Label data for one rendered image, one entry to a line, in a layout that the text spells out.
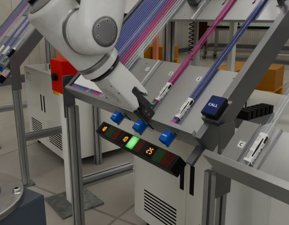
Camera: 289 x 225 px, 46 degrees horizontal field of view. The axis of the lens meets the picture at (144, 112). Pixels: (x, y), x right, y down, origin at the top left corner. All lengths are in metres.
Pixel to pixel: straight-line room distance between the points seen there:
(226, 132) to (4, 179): 0.44
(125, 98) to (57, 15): 0.20
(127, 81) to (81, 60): 0.10
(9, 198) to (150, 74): 0.61
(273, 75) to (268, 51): 3.39
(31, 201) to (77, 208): 0.95
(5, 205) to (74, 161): 0.88
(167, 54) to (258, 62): 0.78
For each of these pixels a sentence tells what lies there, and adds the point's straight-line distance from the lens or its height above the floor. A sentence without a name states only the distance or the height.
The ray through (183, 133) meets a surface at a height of 0.72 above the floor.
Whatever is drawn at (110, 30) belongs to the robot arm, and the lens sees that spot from 0.55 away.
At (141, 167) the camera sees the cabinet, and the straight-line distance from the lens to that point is 1.54.
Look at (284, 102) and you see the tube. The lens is 0.66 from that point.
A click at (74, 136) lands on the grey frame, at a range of 1.38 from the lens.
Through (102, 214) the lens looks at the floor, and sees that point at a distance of 1.83.
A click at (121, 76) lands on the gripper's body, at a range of 0.65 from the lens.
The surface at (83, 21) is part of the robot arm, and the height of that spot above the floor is 0.97.
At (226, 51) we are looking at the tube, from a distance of 0.91.
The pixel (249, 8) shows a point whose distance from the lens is 1.04.
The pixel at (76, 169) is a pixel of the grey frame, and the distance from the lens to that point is 1.43.
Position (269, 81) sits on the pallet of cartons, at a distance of 4.30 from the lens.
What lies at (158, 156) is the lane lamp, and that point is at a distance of 0.82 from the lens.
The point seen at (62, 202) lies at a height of 0.01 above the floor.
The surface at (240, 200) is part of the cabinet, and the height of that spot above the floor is 0.41.
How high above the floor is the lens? 0.98
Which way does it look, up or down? 16 degrees down
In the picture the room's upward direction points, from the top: straight up
